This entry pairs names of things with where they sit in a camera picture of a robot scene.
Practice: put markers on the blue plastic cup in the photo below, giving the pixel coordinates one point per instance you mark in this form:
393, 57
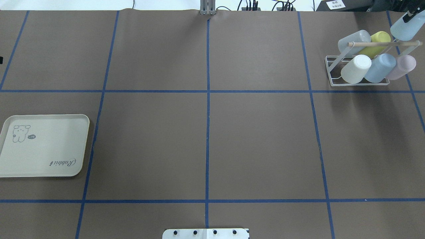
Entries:
381, 66
405, 31

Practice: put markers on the pink plastic cup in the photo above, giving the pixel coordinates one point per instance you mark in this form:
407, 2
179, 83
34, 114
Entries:
404, 65

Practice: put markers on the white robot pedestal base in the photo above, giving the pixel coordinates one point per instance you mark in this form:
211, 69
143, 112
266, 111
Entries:
207, 233

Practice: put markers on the white wire cup rack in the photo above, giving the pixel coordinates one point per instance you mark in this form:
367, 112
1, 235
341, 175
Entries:
334, 64

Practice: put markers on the white plastic cup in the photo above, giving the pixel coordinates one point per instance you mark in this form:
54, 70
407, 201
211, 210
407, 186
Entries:
355, 70

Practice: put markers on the aluminium frame post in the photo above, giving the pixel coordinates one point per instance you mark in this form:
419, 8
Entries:
207, 7

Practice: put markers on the cream plastic tray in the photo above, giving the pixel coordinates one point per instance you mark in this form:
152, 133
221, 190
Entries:
43, 145

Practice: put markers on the grey plastic cup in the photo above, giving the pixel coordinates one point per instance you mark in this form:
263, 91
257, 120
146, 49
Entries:
360, 36

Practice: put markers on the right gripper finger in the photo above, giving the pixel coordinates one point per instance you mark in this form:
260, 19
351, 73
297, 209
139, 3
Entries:
411, 13

